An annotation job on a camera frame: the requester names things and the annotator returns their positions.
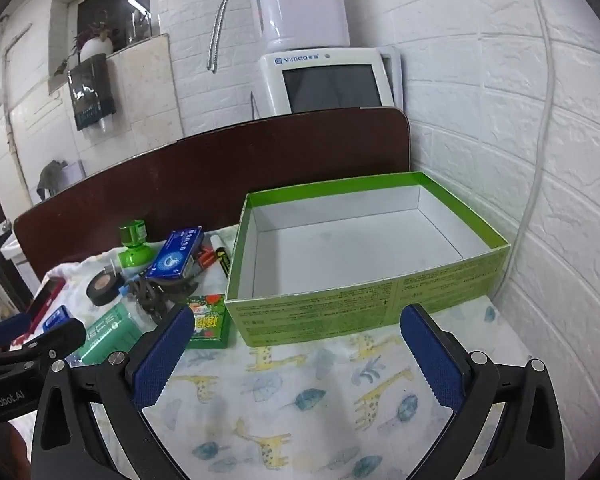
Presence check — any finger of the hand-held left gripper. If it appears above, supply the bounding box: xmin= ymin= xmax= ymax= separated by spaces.
xmin=0 ymin=312 xmax=31 ymax=351
xmin=0 ymin=317 xmax=87 ymax=377

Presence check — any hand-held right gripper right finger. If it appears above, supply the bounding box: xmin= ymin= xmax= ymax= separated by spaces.
xmin=399 ymin=302 xmax=567 ymax=480

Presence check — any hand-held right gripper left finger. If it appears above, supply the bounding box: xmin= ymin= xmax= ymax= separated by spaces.
xmin=30 ymin=302 xmax=197 ymax=480

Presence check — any small green red packet box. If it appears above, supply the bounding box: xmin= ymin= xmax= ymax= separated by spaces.
xmin=186 ymin=294 xmax=231 ymax=350

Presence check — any dark hair claw clip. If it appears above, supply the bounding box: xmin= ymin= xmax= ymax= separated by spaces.
xmin=125 ymin=275 xmax=201 ymax=326

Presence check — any blue medicine box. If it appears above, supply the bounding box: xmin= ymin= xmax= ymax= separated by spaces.
xmin=145 ymin=226 xmax=204 ymax=279

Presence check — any green mosquito repellent device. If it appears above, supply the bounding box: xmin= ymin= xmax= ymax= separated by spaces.
xmin=118 ymin=220 xmax=156 ymax=277

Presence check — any green cardboard box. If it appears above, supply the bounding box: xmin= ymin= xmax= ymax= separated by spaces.
xmin=224 ymin=171 xmax=511 ymax=347

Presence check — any white cap black marker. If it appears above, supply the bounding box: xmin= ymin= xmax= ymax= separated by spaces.
xmin=210 ymin=234 xmax=232 ymax=278

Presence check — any small blue box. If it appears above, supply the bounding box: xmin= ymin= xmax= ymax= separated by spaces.
xmin=42 ymin=306 xmax=71 ymax=333

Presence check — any red framed phone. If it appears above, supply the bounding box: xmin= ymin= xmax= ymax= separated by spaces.
xmin=11 ymin=276 xmax=67 ymax=348

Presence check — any teal green box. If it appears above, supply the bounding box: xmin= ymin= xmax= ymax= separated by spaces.
xmin=72 ymin=304 xmax=143 ymax=366

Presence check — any black tape roll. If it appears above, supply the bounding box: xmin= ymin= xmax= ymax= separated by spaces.
xmin=86 ymin=268 xmax=126 ymax=306

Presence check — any giraffe printed blanket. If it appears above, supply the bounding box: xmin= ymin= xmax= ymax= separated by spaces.
xmin=30 ymin=225 xmax=531 ymax=480

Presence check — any grey hanging cloth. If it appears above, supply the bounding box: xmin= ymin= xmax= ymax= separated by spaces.
xmin=36 ymin=159 xmax=66 ymax=201

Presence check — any dark brown wooden headboard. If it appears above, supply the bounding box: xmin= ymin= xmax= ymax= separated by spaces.
xmin=12 ymin=106 xmax=412 ymax=281

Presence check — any potted plant white pot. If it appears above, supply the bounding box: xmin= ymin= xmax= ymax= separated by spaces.
xmin=55 ymin=9 xmax=118 ymax=76

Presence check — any white screen appliance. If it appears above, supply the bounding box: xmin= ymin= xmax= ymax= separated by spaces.
xmin=258 ymin=46 xmax=403 ymax=120

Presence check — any white water heater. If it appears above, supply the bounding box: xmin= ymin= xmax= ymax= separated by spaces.
xmin=252 ymin=0 xmax=351 ymax=53

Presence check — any dark wall holder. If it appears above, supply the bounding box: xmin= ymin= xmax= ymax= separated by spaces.
xmin=67 ymin=53 xmax=117 ymax=132

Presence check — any white wall pipe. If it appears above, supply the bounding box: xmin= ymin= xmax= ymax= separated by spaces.
xmin=495 ymin=0 xmax=553 ymax=301

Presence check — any metal shower hose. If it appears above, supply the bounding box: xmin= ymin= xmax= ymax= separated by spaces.
xmin=207 ymin=0 xmax=251 ymax=72

